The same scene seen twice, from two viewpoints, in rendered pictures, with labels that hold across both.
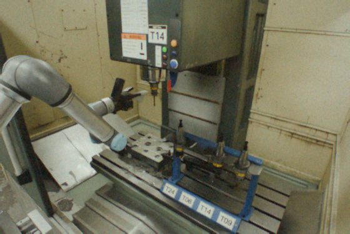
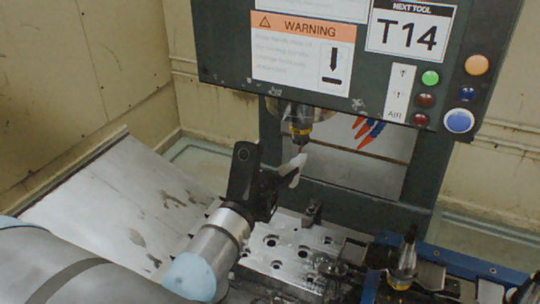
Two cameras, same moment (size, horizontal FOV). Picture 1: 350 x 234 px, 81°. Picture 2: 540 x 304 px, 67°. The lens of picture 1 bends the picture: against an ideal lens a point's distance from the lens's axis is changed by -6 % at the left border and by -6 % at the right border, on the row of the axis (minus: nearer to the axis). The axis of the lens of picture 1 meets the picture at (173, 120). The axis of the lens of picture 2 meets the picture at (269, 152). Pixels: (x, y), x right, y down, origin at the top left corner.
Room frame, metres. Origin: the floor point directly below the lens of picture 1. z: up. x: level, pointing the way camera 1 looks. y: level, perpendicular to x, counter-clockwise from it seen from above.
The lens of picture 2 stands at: (0.47, 0.34, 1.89)
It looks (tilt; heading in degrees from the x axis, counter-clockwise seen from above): 36 degrees down; 348
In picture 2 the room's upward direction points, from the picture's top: straight up
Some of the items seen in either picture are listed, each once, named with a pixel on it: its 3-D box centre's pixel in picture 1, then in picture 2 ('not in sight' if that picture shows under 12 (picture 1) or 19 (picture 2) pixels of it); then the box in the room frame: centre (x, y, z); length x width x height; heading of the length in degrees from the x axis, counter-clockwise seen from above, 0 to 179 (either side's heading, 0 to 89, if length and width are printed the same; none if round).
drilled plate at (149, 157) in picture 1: (153, 149); (286, 251); (1.25, 0.13, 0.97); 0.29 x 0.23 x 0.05; 54
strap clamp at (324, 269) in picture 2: (170, 160); (341, 281); (1.11, 0.02, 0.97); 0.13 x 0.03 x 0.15; 54
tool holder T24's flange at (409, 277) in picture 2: (180, 140); (402, 266); (0.95, -0.03, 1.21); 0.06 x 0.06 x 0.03
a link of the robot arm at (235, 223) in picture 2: (107, 106); (228, 231); (0.95, 0.32, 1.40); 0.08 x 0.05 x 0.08; 53
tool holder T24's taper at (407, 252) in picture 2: (180, 132); (407, 251); (0.95, -0.03, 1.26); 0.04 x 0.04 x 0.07
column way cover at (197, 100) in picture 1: (192, 105); (345, 125); (1.58, -0.15, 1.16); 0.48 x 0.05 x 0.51; 54
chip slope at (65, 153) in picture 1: (99, 145); (125, 237); (1.61, 0.66, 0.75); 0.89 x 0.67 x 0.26; 144
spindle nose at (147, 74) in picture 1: (154, 68); (303, 80); (1.22, 0.12, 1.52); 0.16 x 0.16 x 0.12
